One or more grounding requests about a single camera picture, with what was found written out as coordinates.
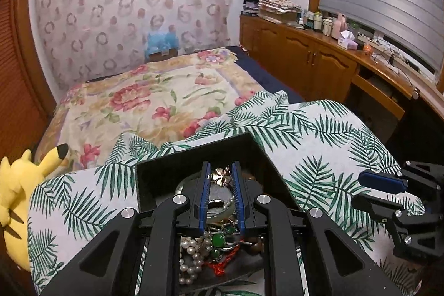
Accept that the gold flower ornament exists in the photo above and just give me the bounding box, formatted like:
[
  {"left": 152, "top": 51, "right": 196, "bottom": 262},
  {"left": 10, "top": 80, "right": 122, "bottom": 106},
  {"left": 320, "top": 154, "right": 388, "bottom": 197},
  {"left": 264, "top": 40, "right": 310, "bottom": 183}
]
[{"left": 211, "top": 166, "right": 234, "bottom": 187}]

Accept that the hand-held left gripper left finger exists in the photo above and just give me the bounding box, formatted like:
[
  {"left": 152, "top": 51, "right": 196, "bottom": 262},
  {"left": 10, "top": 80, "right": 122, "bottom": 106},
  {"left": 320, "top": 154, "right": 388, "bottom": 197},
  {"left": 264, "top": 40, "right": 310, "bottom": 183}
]
[{"left": 40, "top": 161, "right": 212, "bottom": 296}]

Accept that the black storage box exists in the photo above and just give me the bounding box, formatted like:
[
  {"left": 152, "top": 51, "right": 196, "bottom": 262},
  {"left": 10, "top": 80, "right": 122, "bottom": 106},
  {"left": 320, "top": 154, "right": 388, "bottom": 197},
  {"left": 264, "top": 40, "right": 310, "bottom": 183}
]
[{"left": 136, "top": 132, "right": 307, "bottom": 291}]

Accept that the white pearl necklace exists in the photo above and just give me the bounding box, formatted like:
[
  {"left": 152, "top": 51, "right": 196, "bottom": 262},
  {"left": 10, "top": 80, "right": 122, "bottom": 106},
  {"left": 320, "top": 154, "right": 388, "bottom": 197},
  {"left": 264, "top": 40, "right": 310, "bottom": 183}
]
[{"left": 178, "top": 230, "right": 212, "bottom": 286}]

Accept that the brown cardboard box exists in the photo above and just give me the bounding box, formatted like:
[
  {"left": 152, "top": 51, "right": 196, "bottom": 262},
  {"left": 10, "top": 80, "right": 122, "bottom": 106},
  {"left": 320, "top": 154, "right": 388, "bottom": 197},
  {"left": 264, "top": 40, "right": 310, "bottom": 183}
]
[{"left": 148, "top": 48, "right": 178, "bottom": 62}]

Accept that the leaf print blanket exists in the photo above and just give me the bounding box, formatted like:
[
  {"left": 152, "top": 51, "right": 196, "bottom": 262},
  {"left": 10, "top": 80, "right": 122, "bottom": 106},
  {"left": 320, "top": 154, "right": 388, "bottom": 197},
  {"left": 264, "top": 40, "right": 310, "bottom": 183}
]
[{"left": 28, "top": 91, "right": 431, "bottom": 296}]

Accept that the brown wooden bead bracelet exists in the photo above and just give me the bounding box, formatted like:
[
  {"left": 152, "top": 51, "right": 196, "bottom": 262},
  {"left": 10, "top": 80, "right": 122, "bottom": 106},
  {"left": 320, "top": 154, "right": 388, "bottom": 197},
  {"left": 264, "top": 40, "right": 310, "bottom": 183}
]
[{"left": 248, "top": 235, "right": 265, "bottom": 254}]

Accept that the floral bed sheet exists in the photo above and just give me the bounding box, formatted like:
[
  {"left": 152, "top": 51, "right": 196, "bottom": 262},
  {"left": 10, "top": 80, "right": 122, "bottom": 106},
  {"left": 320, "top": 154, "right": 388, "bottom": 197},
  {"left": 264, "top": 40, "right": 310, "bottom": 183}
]
[{"left": 35, "top": 48, "right": 259, "bottom": 175}]

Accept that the pale green jade bangle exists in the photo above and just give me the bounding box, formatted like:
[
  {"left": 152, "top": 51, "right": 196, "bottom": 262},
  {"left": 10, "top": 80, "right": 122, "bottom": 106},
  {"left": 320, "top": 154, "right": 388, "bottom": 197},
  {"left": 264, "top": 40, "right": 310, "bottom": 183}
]
[{"left": 173, "top": 174, "right": 243, "bottom": 224}]

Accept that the dark blue bed sheet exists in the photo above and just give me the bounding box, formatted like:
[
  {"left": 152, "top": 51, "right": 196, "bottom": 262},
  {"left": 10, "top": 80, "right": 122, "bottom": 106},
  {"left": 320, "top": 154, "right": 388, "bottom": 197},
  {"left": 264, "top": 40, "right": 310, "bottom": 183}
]
[{"left": 225, "top": 46, "right": 306, "bottom": 102}]

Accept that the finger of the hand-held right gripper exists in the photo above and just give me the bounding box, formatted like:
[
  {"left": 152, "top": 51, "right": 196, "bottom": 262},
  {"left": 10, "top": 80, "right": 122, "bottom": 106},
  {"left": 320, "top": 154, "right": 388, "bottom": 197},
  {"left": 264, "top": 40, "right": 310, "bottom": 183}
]
[
  {"left": 352, "top": 194, "right": 422, "bottom": 248},
  {"left": 358, "top": 161, "right": 444, "bottom": 199}
]

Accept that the yellow plush toy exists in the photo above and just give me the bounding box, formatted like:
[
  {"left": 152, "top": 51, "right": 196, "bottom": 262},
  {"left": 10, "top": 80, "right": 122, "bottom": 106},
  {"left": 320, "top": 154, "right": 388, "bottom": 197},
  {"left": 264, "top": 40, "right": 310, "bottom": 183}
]
[{"left": 0, "top": 143, "right": 70, "bottom": 272}]

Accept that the group of cosmetic bottles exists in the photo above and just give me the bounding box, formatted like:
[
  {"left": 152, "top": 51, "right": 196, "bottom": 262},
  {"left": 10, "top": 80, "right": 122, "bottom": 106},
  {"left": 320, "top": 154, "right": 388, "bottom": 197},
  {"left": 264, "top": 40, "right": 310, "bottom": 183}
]
[{"left": 300, "top": 8, "right": 349, "bottom": 38}]

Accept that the pink tissue box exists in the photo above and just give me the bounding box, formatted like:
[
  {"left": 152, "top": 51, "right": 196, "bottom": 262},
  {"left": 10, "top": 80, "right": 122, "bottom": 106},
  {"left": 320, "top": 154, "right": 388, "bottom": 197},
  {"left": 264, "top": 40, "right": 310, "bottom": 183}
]
[{"left": 338, "top": 29, "right": 358, "bottom": 50}]

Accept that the stack of folded clothes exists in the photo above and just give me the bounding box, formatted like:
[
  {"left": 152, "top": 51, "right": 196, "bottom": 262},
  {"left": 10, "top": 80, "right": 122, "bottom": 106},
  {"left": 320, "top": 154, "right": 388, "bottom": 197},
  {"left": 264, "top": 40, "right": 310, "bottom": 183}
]
[{"left": 243, "top": 0, "right": 302, "bottom": 22}]

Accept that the light blue plush toy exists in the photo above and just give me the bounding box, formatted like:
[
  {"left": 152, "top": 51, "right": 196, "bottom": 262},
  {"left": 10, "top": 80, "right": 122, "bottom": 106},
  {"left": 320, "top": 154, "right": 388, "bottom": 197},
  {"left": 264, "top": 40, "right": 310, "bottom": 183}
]
[{"left": 144, "top": 26, "right": 181, "bottom": 55}]

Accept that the green gem pendant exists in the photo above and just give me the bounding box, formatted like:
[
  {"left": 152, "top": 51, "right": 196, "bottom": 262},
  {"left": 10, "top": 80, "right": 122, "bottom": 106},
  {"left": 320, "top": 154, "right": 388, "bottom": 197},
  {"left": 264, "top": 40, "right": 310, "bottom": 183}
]
[{"left": 210, "top": 225, "right": 240, "bottom": 258}]

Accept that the red cord bracelet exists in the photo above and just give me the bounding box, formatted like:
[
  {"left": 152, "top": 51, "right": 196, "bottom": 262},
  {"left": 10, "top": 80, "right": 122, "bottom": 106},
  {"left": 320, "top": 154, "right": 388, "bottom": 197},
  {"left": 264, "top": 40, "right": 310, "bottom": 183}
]
[{"left": 205, "top": 244, "right": 241, "bottom": 276}]

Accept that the wooden cabinet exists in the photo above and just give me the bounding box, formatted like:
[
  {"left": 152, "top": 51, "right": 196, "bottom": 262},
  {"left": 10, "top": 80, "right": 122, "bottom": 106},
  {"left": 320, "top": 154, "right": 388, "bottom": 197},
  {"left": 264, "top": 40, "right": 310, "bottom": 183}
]
[{"left": 239, "top": 13, "right": 444, "bottom": 151}]

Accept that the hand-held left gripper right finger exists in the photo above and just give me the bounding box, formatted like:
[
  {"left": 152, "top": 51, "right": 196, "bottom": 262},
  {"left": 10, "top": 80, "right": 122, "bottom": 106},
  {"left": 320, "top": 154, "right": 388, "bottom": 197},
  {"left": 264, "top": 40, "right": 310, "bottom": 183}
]
[{"left": 232, "top": 161, "right": 398, "bottom": 296}]

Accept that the circle patterned pink cloth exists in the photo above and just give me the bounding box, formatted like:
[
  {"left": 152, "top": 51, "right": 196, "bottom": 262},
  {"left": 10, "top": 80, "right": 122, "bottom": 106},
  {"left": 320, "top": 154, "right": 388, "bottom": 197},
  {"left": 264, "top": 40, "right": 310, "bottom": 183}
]
[{"left": 29, "top": 0, "right": 236, "bottom": 92}]

